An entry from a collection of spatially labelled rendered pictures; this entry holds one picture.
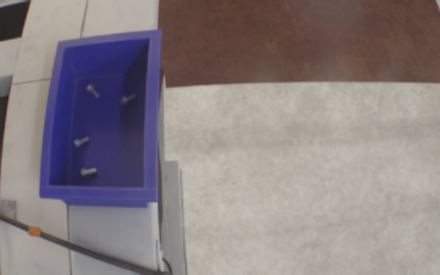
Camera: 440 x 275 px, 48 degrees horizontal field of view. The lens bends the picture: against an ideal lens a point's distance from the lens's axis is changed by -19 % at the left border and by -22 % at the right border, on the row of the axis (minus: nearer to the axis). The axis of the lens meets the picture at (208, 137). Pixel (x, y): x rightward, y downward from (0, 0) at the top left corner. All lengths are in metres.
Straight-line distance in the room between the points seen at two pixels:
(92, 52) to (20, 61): 0.17
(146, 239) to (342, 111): 1.16
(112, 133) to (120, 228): 0.13
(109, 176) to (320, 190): 0.99
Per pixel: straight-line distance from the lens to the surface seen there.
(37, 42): 0.92
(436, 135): 1.88
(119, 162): 0.76
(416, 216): 1.73
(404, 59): 2.00
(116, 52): 0.79
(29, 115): 0.84
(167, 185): 1.20
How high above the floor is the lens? 1.52
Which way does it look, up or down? 63 degrees down
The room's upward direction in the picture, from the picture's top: 1 degrees counter-clockwise
